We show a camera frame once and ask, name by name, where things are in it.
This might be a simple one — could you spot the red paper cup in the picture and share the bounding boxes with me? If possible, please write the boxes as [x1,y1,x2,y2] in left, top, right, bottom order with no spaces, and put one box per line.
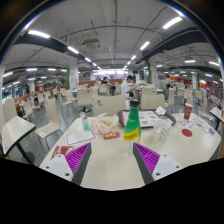
[183,102,194,122]

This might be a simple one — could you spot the beige table with dark edge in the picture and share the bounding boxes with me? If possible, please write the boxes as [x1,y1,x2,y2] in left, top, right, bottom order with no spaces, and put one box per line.
[209,106,224,131]
[0,115,37,166]

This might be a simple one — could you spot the green drink bottle black cap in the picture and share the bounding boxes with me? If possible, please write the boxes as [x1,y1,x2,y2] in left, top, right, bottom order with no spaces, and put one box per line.
[123,99,142,156]

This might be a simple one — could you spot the group of ceiling lights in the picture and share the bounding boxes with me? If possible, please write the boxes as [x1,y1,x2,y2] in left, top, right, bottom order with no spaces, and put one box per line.
[2,15,221,84]

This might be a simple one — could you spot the red paper booklet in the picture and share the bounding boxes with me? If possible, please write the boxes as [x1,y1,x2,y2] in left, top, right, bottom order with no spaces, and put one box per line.
[50,145,74,160]

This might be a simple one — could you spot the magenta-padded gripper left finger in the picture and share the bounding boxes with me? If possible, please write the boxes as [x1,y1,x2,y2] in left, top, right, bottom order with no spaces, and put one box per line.
[42,142,93,186]

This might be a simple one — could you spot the group of beige chairs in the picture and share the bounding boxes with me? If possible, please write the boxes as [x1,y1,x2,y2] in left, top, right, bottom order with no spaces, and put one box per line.
[2,83,214,141]

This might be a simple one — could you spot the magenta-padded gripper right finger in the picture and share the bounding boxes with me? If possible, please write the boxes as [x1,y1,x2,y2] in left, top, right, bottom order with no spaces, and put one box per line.
[132,142,183,186]

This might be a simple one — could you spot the white paper napkin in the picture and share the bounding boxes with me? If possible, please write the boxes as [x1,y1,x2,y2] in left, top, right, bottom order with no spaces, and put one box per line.
[155,105,167,116]

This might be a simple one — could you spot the dark food tray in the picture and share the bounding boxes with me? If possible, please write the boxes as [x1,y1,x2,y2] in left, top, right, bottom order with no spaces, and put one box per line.
[117,109,177,129]

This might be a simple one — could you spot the white polka-dot mug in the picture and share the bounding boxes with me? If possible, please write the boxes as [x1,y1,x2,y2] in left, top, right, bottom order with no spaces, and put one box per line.
[152,119,172,141]

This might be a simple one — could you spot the flat round red coaster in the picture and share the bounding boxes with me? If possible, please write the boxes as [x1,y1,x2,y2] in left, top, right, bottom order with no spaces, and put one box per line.
[181,128,194,138]

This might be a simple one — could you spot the white printed paper card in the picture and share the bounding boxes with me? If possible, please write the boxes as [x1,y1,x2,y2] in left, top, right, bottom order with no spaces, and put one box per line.
[65,129,98,146]

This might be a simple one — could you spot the red sauce packet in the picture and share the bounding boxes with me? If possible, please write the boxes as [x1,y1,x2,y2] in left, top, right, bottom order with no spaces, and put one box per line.
[103,131,121,141]

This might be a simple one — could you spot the small clear sanitizer bottle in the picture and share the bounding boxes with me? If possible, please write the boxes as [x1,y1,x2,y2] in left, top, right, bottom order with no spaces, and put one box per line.
[79,111,90,132]

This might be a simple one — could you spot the ceiling air conditioner unit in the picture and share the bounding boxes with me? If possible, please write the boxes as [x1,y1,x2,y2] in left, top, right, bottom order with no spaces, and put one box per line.
[81,38,102,52]

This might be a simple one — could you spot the colourful sticker sheet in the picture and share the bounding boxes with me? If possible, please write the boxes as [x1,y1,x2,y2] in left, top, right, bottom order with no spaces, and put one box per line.
[175,118,198,129]

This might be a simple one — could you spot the clear bag with food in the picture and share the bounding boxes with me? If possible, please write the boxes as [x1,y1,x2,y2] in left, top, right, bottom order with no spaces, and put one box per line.
[90,112,120,136]

